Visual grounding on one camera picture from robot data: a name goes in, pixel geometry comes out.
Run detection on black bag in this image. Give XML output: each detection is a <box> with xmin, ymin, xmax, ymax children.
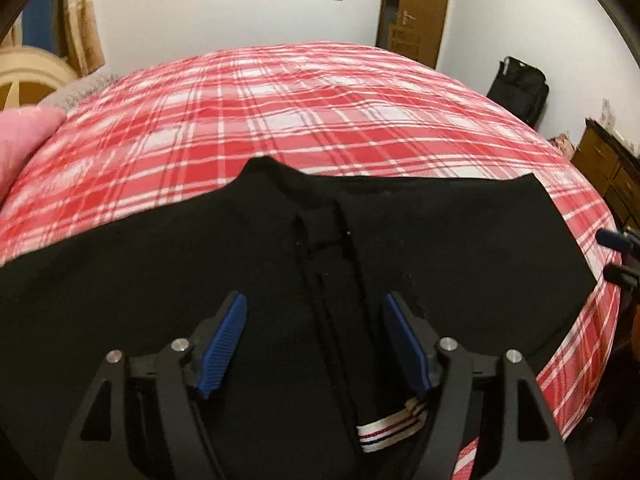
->
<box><xmin>486</xmin><ymin>56</ymin><xmax>550</xmax><ymax>128</ymax></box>

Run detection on folded pink blanket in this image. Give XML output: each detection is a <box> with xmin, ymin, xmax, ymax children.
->
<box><xmin>0</xmin><ymin>106</ymin><xmax>67</xmax><ymax>201</ymax></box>

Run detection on striped grey pillow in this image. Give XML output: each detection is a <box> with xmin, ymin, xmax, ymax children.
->
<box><xmin>37</xmin><ymin>72</ymin><xmax>118</xmax><ymax>111</ymax></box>

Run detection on brown wooden dresser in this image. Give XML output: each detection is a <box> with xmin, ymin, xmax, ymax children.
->
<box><xmin>571</xmin><ymin>117</ymin><xmax>640</xmax><ymax>233</ymax></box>

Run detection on pile of pink beige clothes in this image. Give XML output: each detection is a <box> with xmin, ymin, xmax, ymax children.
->
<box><xmin>550</xmin><ymin>132</ymin><xmax>577</xmax><ymax>158</ymax></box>

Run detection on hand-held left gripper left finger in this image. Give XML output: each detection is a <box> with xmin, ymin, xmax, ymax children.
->
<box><xmin>52</xmin><ymin>290</ymin><xmax>249</xmax><ymax>480</ymax></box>

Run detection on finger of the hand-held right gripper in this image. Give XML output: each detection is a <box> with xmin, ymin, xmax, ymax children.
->
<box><xmin>602</xmin><ymin>262</ymin><xmax>640</xmax><ymax>291</ymax></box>
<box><xmin>596</xmin><ymin>227</ymin><xmax>640</xmax><ymax>253</ymax></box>

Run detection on wide beige floral curtain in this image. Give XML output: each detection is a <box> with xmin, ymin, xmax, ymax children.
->
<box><xmin>62</xmin><ymin>0</ymin><xmax>107</xmax><ymax>76</ymax></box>

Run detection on black pants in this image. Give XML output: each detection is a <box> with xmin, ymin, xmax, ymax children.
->
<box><xmin>0</xmin><ymin>156</ymin><xmax>598</xmax><ymax>480</ymax></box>

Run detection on dark framed window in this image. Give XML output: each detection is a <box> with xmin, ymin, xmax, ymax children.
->
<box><xmin>20</xmin><ymin>0</ymin><xmax>68</xmax><ymax>58</ymax></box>

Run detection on brown wooden door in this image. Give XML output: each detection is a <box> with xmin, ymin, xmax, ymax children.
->
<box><xmin>376</xmin><ymin>0</ymin><xmax>453</xmax><ymax>70</ymax></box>

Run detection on cream and brown headboard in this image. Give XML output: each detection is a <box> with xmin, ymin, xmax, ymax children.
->
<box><xmin>0</xmin><ymin>45</ymin><xmax>81</xmax><ymax>111</ymax></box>

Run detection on bed with red plaid sheet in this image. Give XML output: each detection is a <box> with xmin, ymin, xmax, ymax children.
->
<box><xmin>0</xmin><ymin>41</ymin><xmax>623</xmax><ymax>480</ymax></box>

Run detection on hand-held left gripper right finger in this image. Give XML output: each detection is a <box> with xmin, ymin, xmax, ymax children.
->
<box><xmin>381</xmin><ymin>290</ymin><xmax>574</xmax><ymax>480</ymax></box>

